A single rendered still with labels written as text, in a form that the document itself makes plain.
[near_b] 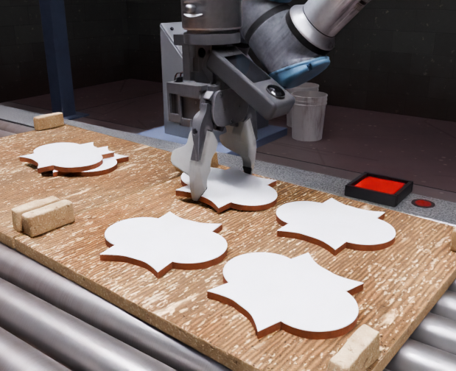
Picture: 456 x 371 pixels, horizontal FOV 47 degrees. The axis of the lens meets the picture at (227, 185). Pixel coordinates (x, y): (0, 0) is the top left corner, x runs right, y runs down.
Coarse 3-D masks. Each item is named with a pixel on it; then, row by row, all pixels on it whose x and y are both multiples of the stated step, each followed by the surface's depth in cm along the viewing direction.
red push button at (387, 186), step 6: (366, 180) 79; (372, 180) 79; (378, 180) 79; (384, 180) 79; (390, 180) 79; (360, 186) 77; (366, 186) 77; (372, 186) 77; (378, 186) 77; (384, 186) 77; (390, 186) 77; (396, 186) 77; (402, 186) 77; (390, 192) 75
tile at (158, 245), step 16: (128, 224) 61; (144, 224) 61; (160, 224) 61; (176, 224) 61; (192, 224) 61; (208, 224) 61; (112, 240) 57; (128, 240) 57; (144, 240) 57; (160, 240) 57; (176, 240) 57; (192, 240) 57; (208, 240) 57; (224, 240) 57; (112, 256) 54; (128, 256) 54; (144, 256) 54; (160, 256) 54; (176, 256) 54; (192, 256) 54; (208, 256) 54; (224, 256) 55; (160, 272) 51
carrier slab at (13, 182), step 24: (0, 144) 95; (24, 144) 95; (96, 144) 95; (120, 144) 95; (0, 168) 82; (24, 168) 82; (120, 168) 82; (144, 168) 82; (168, 168) 82; (0, 192) 73; (24, 192) 73; (48, 192) 73; (72, 192) 73; (96, 192) 73; (120, 192) 73; (0, 216) 65; (0, 240) 62
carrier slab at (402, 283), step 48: (144, 192) 73; (288, 192) 73; (48, 240) 59; (96, 240) 59; (240, 240) 59; (288, 240) 59; (432, 240) 59; (96, 288) 51; (144, 288) 50; (192, 288) 50; (384, 288) 50; (432, 288) 50; (192, 336) 43; (240, 336) 43; (288, 336) 43; (384, 336) 43
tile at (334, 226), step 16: (288, 208) 65; (304, 208) 65; (320, 208) 65; (336, 208) 65; (352, 208) 65; (288, 224) 61; (304, 224) 61; (320, 224) 61; (336, 224) 61; (352, 224) 61; (368, 224) 61; (384, 224) 61; (304, 240) 59; (320, 240) 57; (336, 240) 57; (352, 240) 57; (368, 240) 57; (384, 240) 57
